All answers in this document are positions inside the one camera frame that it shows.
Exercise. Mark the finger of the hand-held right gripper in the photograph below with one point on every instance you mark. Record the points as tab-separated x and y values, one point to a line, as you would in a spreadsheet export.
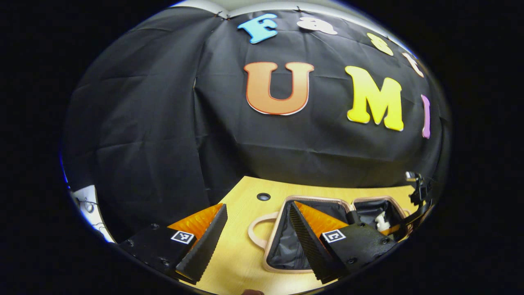
398	230

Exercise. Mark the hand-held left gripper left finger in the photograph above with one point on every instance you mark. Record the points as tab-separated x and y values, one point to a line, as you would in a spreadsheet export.
204	246

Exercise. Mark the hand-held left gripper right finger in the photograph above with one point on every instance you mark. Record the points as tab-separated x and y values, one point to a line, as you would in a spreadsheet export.
311	250

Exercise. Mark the white pump bottle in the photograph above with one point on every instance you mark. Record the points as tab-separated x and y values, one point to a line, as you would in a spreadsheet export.
382	223

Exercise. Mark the beige pink suitcase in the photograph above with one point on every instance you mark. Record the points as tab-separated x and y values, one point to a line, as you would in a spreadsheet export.
282	250

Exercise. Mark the round black table grommet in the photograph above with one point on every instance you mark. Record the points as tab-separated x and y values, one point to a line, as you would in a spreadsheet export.
263	196

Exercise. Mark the black backdrop cloth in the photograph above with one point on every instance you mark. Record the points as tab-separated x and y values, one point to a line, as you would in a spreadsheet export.
163	143

